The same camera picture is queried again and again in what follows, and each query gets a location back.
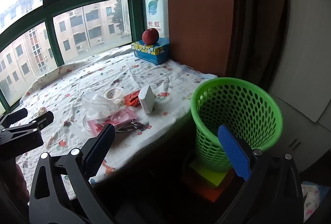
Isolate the pink snack package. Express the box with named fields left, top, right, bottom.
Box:
left=87, top=108, right=137, bottom=137

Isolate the blue yellow tissue box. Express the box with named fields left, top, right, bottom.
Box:
left=131, top=38, right=169, bottom=64

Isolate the clear plastic bag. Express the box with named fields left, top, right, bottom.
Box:
left=81, top=89, right=118, bottom=120

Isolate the white board leaning on wall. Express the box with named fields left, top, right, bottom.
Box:
left=271, top=0, right=330, bottom=122

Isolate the white foam block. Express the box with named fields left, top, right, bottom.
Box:
left=138, top=85, right=155, bottom=114

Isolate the green plastic mesh wastebasket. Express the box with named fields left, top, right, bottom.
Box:
left=191, top=77, right=283, bottom=172

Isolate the green window frame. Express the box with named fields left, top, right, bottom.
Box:
left=1, top=0, right=154, bottom=113

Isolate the brown wooden wardrobe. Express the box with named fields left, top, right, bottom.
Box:
left=168, top=0, right=287, bottom=87

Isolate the red paper on floor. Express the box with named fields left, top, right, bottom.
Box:
left=195, top=169, right=235, bottom=202

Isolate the cartoon print white bedsheet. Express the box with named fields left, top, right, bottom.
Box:
left=16, top=45, right=213, bottom=186

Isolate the yellow sticky paper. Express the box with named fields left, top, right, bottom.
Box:
left=192, top=164, right=228, bottom=188

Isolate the orange snack wrapper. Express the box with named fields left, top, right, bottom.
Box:
left=124, top=90, right=140, bottom=107

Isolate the red apple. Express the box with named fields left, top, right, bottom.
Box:
left=142, top=28, right=159, bottom=45

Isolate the dark brown snack wrapper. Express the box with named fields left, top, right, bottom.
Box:
left=116, top=120, right=144, bottom=133

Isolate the small wrapper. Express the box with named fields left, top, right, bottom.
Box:
left=37, top=107, right=48, bottom=117

